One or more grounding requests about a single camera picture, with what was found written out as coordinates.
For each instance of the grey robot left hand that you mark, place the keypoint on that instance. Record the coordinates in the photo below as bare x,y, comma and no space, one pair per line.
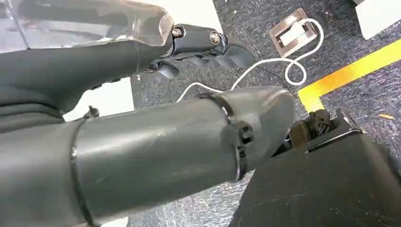
141,150

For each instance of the white furniture panel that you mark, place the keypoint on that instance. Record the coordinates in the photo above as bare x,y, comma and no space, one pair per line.
382,15
109,97

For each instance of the robot left arm ribbed sleeve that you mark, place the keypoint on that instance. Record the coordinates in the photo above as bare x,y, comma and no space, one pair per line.
31,175

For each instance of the robot's black foot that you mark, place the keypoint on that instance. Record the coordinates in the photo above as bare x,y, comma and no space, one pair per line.
313,188

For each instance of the metal floor socket plate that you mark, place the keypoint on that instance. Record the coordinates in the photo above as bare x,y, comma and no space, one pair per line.
275,33

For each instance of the white plug in socket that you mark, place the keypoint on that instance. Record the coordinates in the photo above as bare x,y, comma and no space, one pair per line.
293,33

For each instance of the yellow floor tape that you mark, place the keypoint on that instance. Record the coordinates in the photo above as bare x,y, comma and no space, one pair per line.
344,73

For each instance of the small yellow paper scrap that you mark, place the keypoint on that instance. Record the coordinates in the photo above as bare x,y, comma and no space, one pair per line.
386,116

